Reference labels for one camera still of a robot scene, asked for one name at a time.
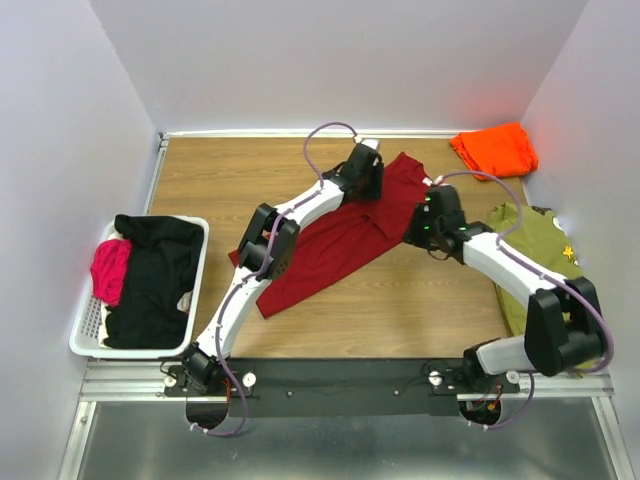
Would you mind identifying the dark red t shirt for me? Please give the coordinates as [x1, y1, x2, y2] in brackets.
[256, 152, 427, 318]

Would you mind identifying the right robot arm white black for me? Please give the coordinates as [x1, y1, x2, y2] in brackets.
[403, 185, 613, 392]

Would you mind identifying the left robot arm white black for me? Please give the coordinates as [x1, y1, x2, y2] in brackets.
[182, 139, 384, 395]

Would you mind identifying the olive green t shirt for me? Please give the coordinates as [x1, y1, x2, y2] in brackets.
[486, 202, 600, 370]

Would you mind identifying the folded orange t shirt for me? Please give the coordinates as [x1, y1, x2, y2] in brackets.
[449, 122, 539, 181]

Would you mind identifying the black garment in basket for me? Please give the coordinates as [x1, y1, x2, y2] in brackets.
[104, 214, 204, 350]

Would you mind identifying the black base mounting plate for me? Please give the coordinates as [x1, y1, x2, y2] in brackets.
[164, 358, 520, 418]

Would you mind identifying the pink garment in basket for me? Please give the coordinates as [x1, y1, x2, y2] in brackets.
[90, 238, 132, 307]

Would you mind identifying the white laundry basket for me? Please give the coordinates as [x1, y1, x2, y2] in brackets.
[69, 215, 209, 360]

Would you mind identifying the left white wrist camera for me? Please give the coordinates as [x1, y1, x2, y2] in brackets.
[353, 135, 380, 151]

